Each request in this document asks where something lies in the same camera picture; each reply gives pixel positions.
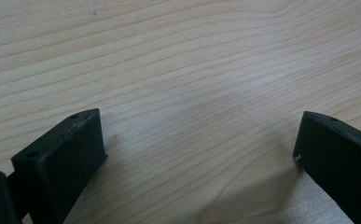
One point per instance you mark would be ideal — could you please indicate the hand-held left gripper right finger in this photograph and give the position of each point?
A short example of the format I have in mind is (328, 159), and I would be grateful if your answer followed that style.
(340, 161)

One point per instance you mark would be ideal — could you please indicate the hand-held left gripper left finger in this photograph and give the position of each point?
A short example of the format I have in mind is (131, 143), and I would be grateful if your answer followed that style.
(60, 161)

